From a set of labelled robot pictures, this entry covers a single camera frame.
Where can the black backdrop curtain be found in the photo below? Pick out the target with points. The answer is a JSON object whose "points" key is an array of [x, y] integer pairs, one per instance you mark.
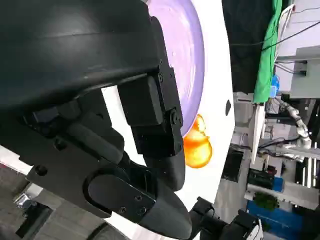
{"points": [[245, 37]]}

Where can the white panel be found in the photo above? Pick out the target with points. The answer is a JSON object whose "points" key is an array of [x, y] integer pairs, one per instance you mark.
{"points": [[257, 130]]}

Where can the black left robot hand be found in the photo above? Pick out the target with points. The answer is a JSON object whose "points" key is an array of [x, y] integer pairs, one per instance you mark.
{"points": [[75, 62]]}

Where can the orange and white bread roll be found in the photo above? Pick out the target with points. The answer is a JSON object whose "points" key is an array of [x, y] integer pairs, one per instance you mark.
{"points": [[197, 150]]}

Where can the green plant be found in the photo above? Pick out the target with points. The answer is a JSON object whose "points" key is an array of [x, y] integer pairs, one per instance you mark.
{"points": [[266, 201]]}

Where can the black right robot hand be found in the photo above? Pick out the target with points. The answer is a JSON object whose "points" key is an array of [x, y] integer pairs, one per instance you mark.
{"points": [[207, 222]]}

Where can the small blue device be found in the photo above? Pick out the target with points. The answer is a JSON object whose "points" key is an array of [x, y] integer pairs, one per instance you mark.
{"points": [[275, 86]]}

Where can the lilac plate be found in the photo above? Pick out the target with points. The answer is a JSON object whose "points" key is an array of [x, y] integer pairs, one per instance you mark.
{"points": [[185, 62]]}

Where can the black table hole grommet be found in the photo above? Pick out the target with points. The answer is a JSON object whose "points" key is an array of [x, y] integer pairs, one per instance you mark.
{"points": [[228, 107]]}

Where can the blue crate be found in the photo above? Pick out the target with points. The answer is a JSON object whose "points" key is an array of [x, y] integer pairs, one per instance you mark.
{"points": [[282, 221]]}

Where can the green cloth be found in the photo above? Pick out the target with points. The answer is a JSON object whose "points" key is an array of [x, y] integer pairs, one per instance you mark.
{"points": [[266, 62]]}

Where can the silver metal bracket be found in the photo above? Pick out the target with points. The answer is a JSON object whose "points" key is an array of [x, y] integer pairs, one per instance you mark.
{"points": [[23, 202]]}

